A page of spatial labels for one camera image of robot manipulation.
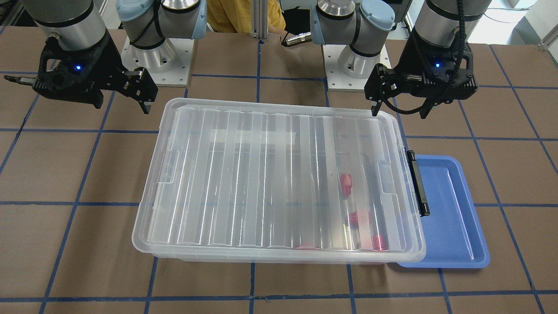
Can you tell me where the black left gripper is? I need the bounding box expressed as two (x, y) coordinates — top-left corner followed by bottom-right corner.
(365, 32), (478, 119)

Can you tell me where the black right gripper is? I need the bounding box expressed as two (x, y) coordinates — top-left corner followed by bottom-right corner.
(4, 32), (159, 115)

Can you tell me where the red block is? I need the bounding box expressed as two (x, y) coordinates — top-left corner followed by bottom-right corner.
(347, 211), (373, 226)
(371, 234), (389, 252)
(340, 173), (353, 197)

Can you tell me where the clear plastic box lid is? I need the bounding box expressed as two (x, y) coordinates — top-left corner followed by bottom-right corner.
(132, 98), (427, 264)

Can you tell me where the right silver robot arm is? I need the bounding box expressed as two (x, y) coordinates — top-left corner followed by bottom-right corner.
(4, 0), (208, 115)

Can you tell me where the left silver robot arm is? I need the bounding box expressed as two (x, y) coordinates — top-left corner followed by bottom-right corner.
(310, 0), (490, 119)

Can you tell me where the black box latch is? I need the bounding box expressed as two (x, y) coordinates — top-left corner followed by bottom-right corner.
(406, 150), (430, 217)

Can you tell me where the clear plastic storage box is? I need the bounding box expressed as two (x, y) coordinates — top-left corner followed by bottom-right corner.
(144, 111), (425, 267)

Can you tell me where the blue plastic tray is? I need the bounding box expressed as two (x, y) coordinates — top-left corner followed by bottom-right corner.
(401, 154), (490, 269)

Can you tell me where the silver flashlight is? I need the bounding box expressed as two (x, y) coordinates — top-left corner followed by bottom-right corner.
(281, 32), (312, 47)

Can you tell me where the person in yellow shirt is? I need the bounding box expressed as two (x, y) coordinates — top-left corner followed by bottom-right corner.
(207, 0), (286, 34)

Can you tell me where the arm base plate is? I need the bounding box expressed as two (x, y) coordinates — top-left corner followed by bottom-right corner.
(322, 44), (391, 92)
(120, 38), (195, 87)

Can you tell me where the aluminium frame post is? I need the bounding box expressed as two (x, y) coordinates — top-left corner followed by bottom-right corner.
(249, 0), (269, 41)

